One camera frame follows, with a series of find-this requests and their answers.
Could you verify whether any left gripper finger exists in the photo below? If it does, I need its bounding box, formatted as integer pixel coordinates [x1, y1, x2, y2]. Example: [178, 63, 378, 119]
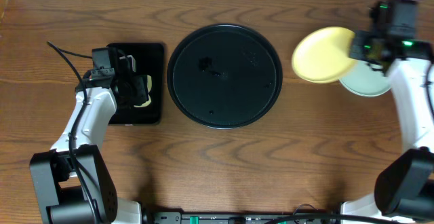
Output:
[132, 75, 149, 105]
[119, 55, 136, 73]

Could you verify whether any green yellow sponge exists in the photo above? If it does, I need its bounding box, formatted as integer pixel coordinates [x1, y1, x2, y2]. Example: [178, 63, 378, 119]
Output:
[134, 75, 153, 108]

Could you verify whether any light blue plate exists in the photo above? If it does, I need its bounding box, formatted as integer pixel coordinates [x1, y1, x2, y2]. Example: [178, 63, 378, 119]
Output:
[339, 61, 391, 97]

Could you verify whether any yellow plate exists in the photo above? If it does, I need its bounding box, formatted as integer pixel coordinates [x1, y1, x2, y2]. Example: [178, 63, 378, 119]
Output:
[292, 26, 357, 83]

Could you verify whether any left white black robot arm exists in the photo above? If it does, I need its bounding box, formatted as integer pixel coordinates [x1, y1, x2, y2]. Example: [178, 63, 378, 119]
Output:
[29, 54, 148, 223]

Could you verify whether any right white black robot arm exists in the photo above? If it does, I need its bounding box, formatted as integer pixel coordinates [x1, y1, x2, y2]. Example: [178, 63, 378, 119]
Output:
[340, 0, 433, 223]

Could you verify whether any black rectangular tray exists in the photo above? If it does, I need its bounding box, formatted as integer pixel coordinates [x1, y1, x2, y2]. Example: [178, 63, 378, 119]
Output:
[107, 43, 165, 126]

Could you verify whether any round black serving tray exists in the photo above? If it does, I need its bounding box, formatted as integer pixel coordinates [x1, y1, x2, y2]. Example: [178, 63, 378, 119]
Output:
[167, 24, 283, 129]

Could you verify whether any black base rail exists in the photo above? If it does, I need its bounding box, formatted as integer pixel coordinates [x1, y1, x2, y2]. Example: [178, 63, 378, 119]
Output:
[142, 210, 322, 224]

